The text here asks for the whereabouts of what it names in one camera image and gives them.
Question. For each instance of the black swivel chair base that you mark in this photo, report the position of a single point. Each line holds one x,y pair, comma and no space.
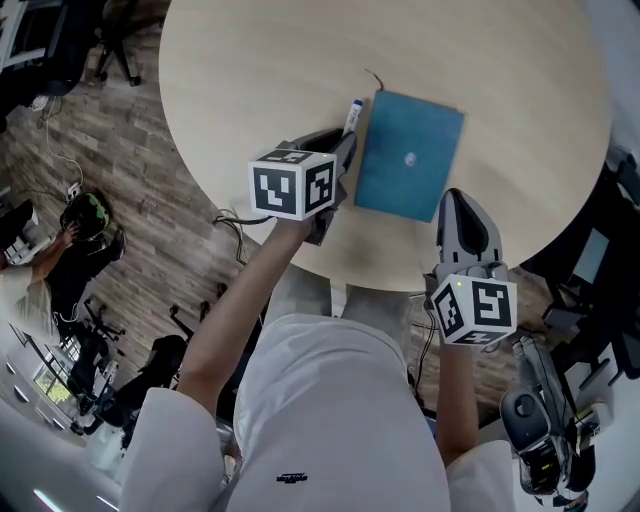
187,320

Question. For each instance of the person's left forearm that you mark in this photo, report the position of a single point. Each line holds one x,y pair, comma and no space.
235,310

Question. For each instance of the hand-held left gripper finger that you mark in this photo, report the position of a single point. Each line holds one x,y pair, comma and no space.
315,135
347,155

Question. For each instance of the person's right forearm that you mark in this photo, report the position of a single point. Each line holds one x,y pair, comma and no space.
457,400

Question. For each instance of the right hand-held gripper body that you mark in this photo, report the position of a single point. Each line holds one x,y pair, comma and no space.
475,310

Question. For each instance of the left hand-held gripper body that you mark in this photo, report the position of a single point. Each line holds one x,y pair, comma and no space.
277,187

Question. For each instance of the round wooden desk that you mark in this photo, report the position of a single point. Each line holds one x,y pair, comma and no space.
280,75

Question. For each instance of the person's grey trousers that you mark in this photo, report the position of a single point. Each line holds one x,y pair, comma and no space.
372,302

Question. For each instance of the white power strip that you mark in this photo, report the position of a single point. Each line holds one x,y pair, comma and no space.
74,190

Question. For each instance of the person's white shirt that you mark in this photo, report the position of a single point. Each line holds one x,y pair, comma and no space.
325,415

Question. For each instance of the black office chair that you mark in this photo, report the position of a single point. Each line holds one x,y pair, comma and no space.
117,40

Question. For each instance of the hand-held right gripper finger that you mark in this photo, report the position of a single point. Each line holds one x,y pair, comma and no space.
450,225
487,235

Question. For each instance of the white marker pen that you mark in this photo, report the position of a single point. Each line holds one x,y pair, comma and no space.
353,115

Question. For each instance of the blue notebook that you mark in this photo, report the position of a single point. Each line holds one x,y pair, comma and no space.
400,135

